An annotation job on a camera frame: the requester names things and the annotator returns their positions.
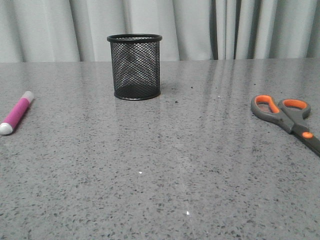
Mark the grey orange handled scissors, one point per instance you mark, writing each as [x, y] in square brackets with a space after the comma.
[289, 114]

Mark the magenta pen with white caps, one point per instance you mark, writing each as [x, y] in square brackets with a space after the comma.
[13, 118]

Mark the black mesh pen cup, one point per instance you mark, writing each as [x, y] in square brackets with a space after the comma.
[135, 62]

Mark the grey curtain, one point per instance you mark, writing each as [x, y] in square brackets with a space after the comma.
[77, 30]

